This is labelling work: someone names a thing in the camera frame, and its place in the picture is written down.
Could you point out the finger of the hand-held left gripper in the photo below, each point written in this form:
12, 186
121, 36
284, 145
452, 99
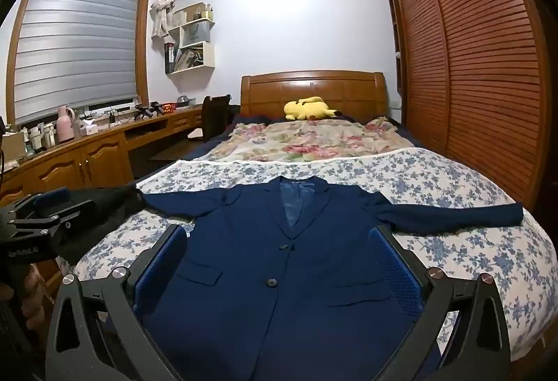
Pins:
65, 228
52, 200

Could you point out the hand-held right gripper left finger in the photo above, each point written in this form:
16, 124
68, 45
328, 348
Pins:
161, 272

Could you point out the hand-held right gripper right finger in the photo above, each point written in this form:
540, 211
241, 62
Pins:
394, 272

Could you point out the navy blue blazer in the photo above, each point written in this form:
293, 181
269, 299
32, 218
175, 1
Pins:
283, 298

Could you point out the person's left hand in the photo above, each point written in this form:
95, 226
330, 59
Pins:
32, 294

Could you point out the black dark cloth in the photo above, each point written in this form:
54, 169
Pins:
109, 206

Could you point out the wooden desk with cabinets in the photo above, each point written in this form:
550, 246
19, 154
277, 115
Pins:
100, 156

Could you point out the bed with floral bedding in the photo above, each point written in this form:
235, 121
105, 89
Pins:
457, 250

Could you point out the cardboard box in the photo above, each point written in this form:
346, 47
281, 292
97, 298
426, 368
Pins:
13, 145

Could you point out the pink jug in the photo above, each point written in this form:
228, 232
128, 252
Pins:
65, 128

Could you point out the black gadget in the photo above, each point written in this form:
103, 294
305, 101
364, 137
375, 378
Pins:
146, 111

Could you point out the red basket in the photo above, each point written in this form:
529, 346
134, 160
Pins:
168, 108

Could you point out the grey window blind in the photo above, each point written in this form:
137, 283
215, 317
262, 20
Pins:
74, 50

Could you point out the pink floral quilt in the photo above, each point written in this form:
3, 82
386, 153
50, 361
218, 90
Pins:
305, 141

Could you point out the dark desk chair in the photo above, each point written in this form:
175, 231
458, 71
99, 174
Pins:
216, 115

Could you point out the black binders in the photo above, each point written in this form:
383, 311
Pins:
169, 56

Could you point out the yellow plush toy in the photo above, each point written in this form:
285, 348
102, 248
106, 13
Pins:
305, 108

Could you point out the wooden headboard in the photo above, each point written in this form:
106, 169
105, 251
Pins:
270, 95

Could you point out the wooden louvered wardrobe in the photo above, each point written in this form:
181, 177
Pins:
479, 80

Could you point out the grey paper bag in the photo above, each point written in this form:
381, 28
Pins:
194, 34

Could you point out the tied beige curtain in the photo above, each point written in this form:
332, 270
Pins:
163, 10

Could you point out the wooden window frame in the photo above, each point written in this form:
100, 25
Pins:
145, 58

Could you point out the white wall shelf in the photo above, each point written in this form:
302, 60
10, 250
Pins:
211, 54

